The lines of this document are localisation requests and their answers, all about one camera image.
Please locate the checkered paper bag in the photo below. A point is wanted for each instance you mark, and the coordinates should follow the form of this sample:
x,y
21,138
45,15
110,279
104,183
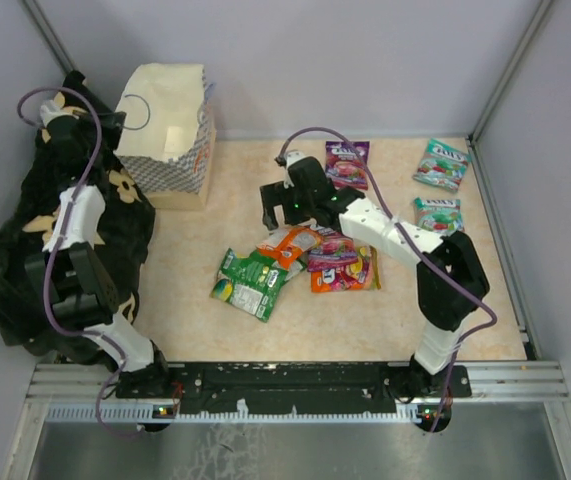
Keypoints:
x,y
169,135

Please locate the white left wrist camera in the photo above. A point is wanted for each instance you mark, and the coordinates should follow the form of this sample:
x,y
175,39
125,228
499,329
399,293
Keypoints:
x,y
49,111

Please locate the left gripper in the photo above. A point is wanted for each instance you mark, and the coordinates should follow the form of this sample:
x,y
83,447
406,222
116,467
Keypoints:
x,y
111,125

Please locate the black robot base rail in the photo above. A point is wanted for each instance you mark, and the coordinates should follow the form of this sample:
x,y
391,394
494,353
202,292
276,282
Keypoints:
x,y
284,388

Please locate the orange Fox's candy bag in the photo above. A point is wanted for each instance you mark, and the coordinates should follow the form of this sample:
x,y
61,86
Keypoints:
x,y
361,275

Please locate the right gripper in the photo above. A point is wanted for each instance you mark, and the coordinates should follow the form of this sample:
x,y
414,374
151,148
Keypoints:
x,y
277,194

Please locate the teal Fox's mint candy bag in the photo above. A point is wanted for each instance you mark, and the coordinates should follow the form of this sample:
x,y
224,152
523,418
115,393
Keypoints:
x,y
442,166

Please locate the green Fox's candy bag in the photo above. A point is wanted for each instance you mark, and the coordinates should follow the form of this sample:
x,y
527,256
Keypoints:
x,y
258,301

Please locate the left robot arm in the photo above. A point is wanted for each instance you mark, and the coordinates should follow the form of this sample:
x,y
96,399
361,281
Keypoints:
x,y
92,261

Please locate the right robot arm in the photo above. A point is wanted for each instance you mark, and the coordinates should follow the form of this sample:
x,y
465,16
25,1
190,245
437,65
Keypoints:
x,y
451,282

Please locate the teal mint cherry candy bag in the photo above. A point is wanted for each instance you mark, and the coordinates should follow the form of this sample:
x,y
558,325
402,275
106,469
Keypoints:
x,y
440,216

